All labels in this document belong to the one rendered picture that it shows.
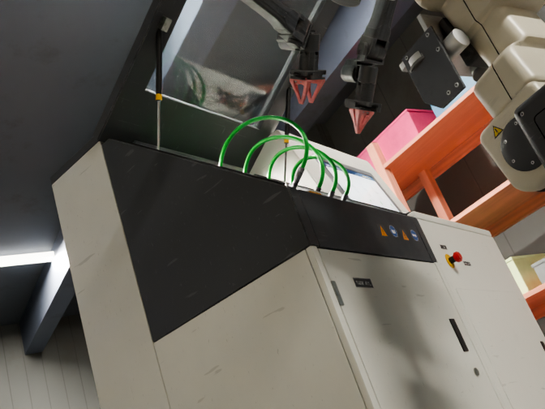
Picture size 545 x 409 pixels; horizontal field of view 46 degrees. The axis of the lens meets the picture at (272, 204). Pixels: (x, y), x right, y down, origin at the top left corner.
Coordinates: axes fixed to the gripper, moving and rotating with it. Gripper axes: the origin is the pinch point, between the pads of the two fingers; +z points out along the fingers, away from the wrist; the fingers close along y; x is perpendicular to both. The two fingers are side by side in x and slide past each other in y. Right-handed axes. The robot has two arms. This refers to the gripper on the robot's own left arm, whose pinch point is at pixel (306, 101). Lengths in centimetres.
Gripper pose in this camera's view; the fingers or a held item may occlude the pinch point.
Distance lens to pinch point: 195.9
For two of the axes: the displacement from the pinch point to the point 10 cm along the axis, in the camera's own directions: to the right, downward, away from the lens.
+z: -0.5, 9.6, 2.8
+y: -6.4, 1.9, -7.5
